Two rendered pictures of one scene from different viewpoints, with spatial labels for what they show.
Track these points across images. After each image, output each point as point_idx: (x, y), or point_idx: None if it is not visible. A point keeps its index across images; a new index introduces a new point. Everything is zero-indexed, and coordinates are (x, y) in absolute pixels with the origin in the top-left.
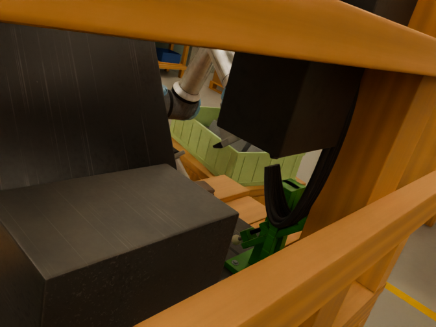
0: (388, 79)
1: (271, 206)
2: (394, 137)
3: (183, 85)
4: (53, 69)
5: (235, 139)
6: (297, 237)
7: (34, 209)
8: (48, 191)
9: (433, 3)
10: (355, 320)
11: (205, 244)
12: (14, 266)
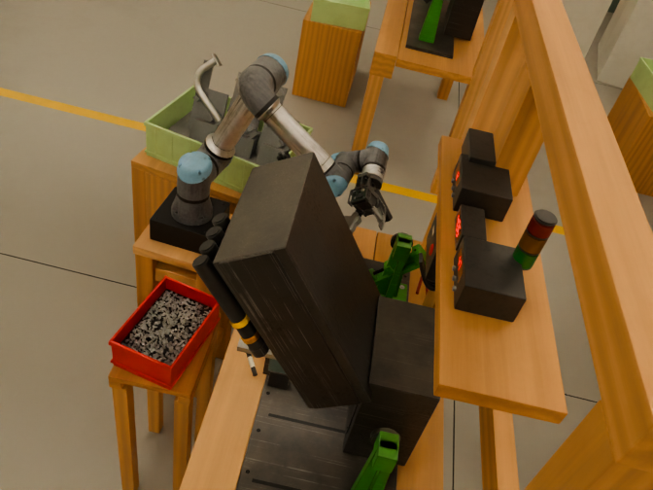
0: None
1: (427, 281)
2: None
3: (223, 146)
4: (350, 301)
5: (357, 225)
6: (373, 240)
7: (394, 374)
8: (381, 361)
9: (513, 180)
10: None
11: None
12: (409, 401)
